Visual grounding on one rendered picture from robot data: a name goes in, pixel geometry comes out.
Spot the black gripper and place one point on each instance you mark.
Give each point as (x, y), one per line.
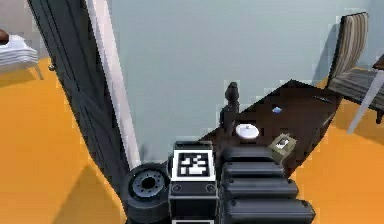
(146, 193)

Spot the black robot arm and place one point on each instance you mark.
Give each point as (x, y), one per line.
(243, 186)

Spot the white plate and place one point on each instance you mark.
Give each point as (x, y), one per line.
(247, 131)

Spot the dark brown cabinet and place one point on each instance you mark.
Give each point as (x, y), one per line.
(293, 113)

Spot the striped dark chair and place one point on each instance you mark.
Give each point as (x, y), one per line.
(353, 66)

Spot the black statue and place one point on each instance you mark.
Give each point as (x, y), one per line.
(231, 106)

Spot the dark grey room door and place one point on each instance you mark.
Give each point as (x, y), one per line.
(83, 83)

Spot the beige tissue box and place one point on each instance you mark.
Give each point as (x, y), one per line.
(282, 146)

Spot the small blue object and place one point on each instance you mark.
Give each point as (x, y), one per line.
(276, 109)

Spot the round door knob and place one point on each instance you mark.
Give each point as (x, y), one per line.
(51, 67)

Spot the white bed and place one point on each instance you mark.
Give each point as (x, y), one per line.
(15, 55)

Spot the thin dark pen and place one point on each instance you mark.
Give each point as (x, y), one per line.
(321, 99)

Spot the dark table with white leg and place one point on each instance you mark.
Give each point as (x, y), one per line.
(370, 93)

